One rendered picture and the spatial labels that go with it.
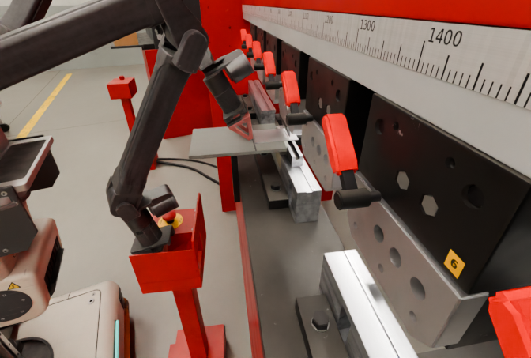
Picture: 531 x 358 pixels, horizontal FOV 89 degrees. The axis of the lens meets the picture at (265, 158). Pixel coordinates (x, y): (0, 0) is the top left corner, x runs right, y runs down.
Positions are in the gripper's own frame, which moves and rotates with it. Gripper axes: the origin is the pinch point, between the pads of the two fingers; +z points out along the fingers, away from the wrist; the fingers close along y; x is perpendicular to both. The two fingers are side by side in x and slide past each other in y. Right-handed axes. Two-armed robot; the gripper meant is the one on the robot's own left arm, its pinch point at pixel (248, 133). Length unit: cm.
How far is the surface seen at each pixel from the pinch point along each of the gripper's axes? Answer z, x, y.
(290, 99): -16.3, -12.9, -33.3
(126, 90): -15, 85, 154
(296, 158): 7.0, -9.1, -13.5
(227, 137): -1.9, 6.0, 0.0
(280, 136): 5.0, -7.7, -1.8
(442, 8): -26, -22, -56
